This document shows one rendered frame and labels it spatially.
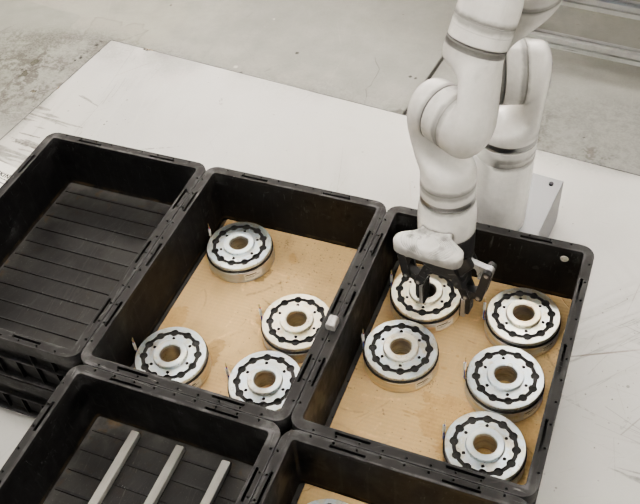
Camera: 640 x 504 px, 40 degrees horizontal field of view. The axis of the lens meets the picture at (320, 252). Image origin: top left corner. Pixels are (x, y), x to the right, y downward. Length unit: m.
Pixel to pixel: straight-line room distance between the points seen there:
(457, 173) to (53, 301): 0.67
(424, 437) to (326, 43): 2.31
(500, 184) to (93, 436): 0.70
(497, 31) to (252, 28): 2.51
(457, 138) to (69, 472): 0.66
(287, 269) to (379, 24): 2.13
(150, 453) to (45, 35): 2.64
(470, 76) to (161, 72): 1.16
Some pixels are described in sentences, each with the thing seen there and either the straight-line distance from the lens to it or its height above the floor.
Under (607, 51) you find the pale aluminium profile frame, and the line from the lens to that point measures 3.06.
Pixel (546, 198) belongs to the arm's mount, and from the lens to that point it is 1.52.
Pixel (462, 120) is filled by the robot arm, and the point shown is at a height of 1.22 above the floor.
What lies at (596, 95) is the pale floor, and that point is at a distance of 3.08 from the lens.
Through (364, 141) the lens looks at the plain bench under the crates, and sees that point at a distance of 1.76.
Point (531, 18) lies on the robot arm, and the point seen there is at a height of 1.24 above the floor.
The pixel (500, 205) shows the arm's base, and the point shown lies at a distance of 1.40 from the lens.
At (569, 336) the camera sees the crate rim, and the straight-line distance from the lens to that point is 1.16.
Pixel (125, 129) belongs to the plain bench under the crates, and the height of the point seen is 0.70.
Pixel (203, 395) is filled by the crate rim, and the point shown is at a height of 0.93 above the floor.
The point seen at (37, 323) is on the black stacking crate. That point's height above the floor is 0.83.
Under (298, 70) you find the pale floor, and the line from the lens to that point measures 3.18.
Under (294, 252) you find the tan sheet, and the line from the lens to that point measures 1.38.
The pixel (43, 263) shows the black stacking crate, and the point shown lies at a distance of 1.47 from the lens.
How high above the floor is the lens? 1.84
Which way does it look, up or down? 47 degrees down
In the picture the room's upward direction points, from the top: 6 degrees counter-clockwise
